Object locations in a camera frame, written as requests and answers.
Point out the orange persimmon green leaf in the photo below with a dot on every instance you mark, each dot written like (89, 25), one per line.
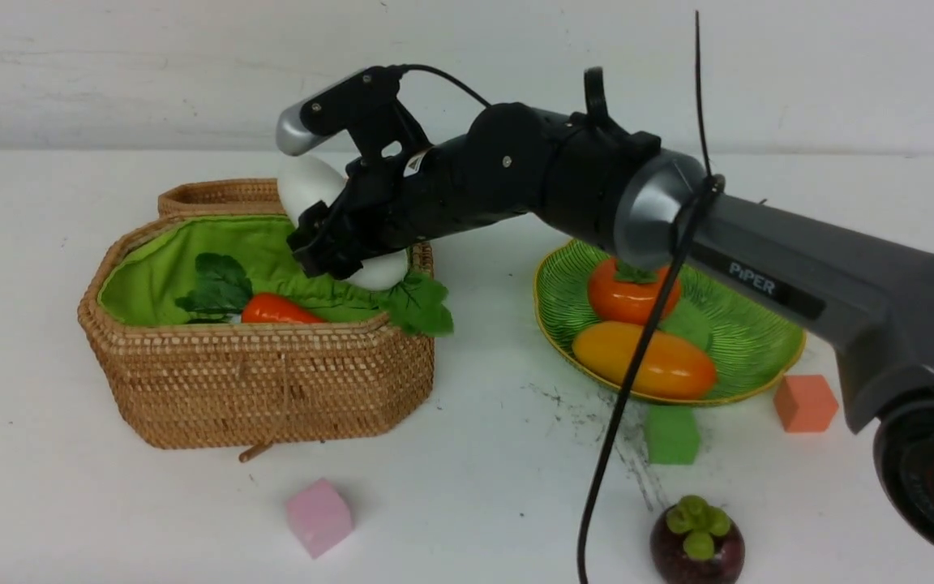
(620, 292)

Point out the green glass leaf plate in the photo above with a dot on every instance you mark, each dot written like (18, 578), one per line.
(751, 348)

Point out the pink foam cube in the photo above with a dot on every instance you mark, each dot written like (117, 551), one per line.
(319, 517)

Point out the dark purple mangosteen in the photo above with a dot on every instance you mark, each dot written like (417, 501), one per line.
(696, 542)

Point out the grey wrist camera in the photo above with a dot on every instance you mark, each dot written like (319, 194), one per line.
(366, 105)

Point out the green foam cube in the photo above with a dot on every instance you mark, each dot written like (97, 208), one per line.
(671, 435)

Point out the white radish green leaves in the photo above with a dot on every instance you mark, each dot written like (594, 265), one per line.
(412, 299)

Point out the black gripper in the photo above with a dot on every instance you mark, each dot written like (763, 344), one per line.
(401, 191)

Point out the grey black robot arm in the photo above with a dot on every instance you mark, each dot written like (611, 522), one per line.
(583, 174)

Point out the yellow orange mango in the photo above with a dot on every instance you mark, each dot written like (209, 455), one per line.
(672, 368)

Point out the orange carrot green leaves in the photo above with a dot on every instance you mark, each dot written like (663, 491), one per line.
(223, 293)

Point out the orange foam cube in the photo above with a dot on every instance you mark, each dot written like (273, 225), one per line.
(805, 404)

